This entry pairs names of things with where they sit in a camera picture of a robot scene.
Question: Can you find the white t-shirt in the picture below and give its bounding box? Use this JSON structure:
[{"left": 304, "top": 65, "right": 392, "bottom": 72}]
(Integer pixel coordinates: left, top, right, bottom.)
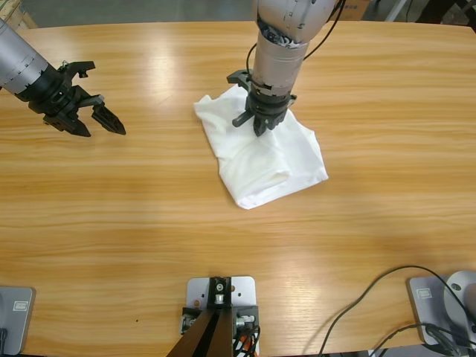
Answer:
[{"left": 192, "top": 83, "right": 330, "bottom": 210}]

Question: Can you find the cardboard box with AUX print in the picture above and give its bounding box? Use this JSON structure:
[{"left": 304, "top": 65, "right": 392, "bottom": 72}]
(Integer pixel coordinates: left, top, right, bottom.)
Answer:
[{"left": 336, "top": 0, "right": 372, "bottom": 22}]

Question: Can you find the orange and black cable bundle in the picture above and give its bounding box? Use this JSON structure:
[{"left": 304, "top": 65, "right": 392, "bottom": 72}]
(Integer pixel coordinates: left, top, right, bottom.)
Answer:
[{"left": 232, "top": 326, "right": 262, "bottom": 357}]

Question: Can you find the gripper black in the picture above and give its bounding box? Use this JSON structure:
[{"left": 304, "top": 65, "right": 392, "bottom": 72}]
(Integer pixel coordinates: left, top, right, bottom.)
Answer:
[
  {"left": 231, "top": 88, "right": 298, "bottom": 139},
  {"left": 16, "top": 66, "right": 126, "bottom": 138}
]

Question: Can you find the long black cable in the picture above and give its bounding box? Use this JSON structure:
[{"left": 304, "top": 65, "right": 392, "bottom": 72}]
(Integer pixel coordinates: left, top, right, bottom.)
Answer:
[{"left": 303, "top": 265, "right": 472, "bottom": 356}]

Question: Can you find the black side bracket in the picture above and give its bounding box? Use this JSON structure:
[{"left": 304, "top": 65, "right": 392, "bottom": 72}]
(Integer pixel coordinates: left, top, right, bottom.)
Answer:
[
  {"left": 233, "top": 303, "right": 260, "bottom": 330},
  {"left": 180, "top": 306, "right": 205, "bottom": 335}
]

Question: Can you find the grey metal frame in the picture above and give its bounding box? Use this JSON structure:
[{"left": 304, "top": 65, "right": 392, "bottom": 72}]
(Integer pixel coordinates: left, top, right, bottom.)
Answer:
[{"left": 385, "top": 0, "right": 412, "bottom": 22}]

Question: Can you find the black cable with plug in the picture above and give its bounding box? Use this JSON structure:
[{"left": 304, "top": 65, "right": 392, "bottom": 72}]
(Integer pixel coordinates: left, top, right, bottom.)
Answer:
[{"left": 371, "top": 322, "right": 476, "bottom": 357}]

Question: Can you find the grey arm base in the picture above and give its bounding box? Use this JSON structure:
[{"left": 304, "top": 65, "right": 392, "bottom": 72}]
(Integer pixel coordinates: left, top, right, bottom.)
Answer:
[
  {"left": 406, "top": 270, "right": 476, "bottom": 345},
  {"left": 0, "top": 285, "right": 37, "bottom": 356}
]

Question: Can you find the black post clamp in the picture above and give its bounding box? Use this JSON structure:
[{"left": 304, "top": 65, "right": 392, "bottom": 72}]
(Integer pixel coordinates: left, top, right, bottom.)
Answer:
[{"left": 206, "top": 275, "right": 234, "bottom": 312}]

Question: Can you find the wooden crate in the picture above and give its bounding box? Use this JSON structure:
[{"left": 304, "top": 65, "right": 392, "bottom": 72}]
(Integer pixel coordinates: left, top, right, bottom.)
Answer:
[{"left": 0, "top": 0, "right": 39, "bottom": 30}]

